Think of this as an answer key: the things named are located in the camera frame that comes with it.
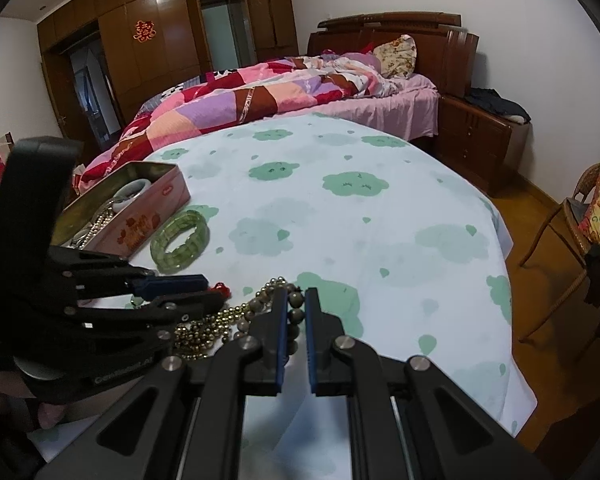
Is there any pale jade bangle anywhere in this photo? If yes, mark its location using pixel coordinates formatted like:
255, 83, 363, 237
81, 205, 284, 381
111, 178, 153, 201

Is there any purple pillow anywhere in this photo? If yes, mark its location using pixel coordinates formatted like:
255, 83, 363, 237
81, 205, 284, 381
340, 51, 381, 68

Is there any brown wooden wardrobe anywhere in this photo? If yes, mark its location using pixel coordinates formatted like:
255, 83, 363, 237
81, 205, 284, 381
36, 0, 301, 136

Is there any floral pillow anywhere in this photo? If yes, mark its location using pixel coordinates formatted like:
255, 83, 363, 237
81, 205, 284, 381
372, 34, 418, 80

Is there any person's left forearm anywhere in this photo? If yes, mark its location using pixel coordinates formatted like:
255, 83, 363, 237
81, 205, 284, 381
30, 400, 73, 431

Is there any patchwork quilt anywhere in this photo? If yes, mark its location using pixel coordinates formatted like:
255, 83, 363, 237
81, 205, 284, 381
80, 55, 406, 186

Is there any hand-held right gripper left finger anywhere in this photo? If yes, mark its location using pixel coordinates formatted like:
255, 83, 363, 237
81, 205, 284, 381
35, 286, 289, 480

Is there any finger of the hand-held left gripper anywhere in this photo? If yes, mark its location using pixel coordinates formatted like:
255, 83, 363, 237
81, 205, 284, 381
50, 247, 210, 307
80, 290, 230, 334

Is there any green jade bracelet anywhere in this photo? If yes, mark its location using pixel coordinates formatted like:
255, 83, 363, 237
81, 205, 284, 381
150, 209, 211, 275

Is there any wooden nightstand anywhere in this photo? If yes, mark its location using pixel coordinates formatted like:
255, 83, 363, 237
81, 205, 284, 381
437, 92, 531, 196

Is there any gold bead necklace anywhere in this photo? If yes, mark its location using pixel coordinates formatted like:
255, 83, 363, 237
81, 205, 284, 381
172, 275, 288, 361

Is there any pearl bracelet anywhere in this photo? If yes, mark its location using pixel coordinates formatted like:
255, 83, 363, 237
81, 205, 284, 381
87, 200, 118, 248

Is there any dark clothes pile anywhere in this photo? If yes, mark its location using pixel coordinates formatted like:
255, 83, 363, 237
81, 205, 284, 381
465, 87, 532, 123

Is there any cloud printed tablecloth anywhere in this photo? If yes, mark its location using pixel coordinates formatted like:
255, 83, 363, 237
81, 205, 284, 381
30, 112, 538, 480

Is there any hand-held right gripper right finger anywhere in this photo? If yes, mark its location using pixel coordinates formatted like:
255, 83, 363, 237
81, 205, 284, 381
305, 287, 553, 480

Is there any wooden headboard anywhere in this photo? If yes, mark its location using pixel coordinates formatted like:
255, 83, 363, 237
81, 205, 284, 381
307, 11, 481, 98

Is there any pink tin box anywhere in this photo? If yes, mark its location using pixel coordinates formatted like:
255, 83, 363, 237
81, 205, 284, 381
51, 161, 191, 261

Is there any rattan chair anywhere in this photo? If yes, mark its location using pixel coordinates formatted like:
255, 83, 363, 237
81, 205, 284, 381
517, 160, 600, 343

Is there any grey bead bracelet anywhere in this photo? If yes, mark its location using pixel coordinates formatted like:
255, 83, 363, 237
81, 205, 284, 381
287, 282, 308, 361

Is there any bed with pink sheet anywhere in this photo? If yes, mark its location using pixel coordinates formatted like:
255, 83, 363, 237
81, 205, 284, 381
72, 72, 441, 196

